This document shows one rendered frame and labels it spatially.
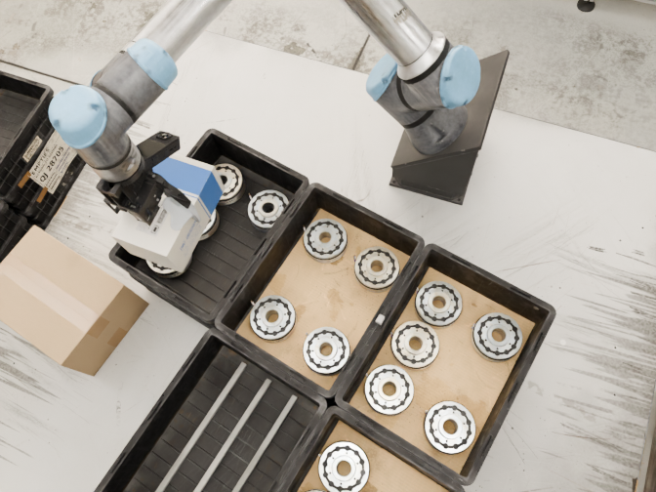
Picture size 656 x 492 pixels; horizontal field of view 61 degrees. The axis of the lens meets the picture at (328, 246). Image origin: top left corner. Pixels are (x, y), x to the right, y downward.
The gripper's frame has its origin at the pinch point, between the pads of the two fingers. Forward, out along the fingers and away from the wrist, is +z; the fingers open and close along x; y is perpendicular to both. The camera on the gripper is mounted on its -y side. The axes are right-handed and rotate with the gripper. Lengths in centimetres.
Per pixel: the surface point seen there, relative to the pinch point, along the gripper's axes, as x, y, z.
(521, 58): 57, -156, 112
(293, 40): -46, -133, 112
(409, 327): 51, 0, 25
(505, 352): 71, -2, 25
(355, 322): 39.0, 2.7, 27.8
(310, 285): 26.1, -1.9, 27.8
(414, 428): 58, 19, 28
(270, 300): 19.5, 5.2, 24.9
